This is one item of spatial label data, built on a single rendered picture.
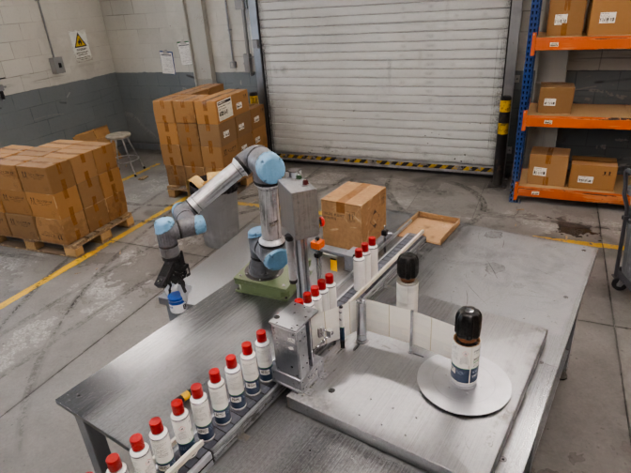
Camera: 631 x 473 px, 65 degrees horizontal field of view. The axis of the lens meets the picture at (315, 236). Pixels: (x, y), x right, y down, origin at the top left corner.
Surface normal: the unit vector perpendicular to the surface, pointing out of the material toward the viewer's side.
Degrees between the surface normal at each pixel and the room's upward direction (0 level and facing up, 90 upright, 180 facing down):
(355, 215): 90
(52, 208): 90
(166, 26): 90
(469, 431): 0
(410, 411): 0
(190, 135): 90
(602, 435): 0
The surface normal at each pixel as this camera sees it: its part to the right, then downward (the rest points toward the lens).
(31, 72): 0.91, 0.12
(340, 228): -0.54, 0.39
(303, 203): 0.36, 0.39
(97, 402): -0.06, -0.90
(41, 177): -0.33, 0.43
